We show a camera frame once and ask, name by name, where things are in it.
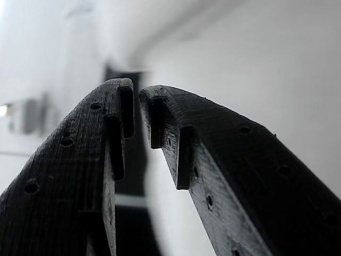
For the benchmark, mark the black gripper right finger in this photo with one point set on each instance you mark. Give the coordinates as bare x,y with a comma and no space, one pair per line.
253,181

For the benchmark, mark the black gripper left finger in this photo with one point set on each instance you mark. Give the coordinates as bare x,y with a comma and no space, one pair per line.
58,192

